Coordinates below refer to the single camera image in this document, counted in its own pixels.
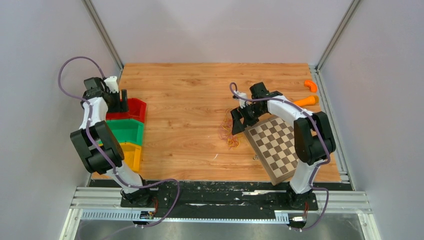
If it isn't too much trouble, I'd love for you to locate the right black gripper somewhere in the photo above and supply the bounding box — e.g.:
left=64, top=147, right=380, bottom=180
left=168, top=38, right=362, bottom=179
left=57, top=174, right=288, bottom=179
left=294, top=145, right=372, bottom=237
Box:
left=231, top=103, right=266, bottom=136

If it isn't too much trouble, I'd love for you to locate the orange purple cable bundle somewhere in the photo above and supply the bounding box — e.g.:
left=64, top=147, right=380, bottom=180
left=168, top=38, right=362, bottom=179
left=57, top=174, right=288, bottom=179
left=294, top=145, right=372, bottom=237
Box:
left=218, top=107, right=245, bottom=150

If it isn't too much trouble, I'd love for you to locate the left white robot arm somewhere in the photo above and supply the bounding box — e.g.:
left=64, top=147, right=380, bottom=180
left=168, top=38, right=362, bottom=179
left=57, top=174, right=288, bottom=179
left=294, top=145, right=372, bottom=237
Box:
left=70, top=76, right=153, bottom=207

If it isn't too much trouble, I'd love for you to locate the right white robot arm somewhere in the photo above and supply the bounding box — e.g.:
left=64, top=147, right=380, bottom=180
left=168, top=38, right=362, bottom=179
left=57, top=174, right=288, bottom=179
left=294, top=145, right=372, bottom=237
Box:
left=229, top=82, right=336, bottom=209

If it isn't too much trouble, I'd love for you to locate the red plastic bin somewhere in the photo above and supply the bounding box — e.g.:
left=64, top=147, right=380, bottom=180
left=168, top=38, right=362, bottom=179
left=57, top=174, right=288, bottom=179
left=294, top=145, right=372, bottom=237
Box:
left=106, top=98, right=147, bottom=124

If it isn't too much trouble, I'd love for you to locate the green plastic bin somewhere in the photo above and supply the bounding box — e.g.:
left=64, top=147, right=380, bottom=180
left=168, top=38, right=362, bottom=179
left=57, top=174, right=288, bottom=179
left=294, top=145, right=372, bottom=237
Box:
left=106, top=119, right=145, bottom=146

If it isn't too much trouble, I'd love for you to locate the wooden chessboard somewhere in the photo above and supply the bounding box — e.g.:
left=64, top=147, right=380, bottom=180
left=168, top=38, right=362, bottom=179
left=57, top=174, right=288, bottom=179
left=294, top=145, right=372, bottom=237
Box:
left=243, top=116, right=300, bottom=186

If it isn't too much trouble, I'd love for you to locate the yellow plastic bin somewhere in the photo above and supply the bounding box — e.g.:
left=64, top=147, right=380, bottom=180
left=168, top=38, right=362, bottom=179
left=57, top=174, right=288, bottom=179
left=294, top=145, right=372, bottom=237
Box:
left=120, top=142, right=143, bottom=172

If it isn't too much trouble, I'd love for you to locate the orange plastic carrot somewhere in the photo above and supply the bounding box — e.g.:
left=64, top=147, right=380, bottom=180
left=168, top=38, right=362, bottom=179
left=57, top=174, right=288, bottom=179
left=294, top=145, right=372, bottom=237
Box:
left=293, top=95, right=320, bottom=107

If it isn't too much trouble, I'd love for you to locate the orange curved pipe piece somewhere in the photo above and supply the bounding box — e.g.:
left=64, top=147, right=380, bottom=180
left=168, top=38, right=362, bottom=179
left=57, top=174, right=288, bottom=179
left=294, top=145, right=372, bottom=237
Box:
left=303, top=80, right=318, bottom=93

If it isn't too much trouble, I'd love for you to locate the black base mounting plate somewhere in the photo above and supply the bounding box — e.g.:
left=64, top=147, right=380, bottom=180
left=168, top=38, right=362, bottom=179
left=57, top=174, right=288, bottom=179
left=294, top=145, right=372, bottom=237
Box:
left=115, top=179, right=320, bottom=221

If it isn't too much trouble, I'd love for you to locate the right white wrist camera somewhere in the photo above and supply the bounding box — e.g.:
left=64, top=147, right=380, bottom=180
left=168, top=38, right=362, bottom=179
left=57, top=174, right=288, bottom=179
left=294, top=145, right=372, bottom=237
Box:
left=236, top=91, right=248, bottom=108

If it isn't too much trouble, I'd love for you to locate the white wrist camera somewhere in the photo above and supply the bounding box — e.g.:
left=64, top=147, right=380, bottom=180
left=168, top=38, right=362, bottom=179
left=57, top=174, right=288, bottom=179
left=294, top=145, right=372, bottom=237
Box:
left=236, top=91, right=248, bottom=108
left=103, top=76, right=120, bottom=94

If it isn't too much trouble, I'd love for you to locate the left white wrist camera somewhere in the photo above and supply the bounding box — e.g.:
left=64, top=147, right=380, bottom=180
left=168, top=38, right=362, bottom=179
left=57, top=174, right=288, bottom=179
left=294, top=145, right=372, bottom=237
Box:
left=103, top=76, right=120, bottom=94

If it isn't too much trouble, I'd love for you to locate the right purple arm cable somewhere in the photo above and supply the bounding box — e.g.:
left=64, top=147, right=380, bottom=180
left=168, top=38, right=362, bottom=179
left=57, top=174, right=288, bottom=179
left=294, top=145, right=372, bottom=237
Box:
left=229, top=82, right=332, bottom=232

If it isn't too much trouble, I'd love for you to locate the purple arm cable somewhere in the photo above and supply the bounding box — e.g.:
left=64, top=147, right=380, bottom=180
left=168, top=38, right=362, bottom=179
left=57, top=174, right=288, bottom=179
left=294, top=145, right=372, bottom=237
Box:
left=57, top=56, right=182, bottom=229
left=229, top=82, right=332, bottom=232

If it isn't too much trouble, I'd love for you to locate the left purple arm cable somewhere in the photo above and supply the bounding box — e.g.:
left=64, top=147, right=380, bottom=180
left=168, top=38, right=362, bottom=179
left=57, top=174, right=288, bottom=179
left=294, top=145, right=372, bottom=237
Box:
left=57, top=56, right=182, bottom=229

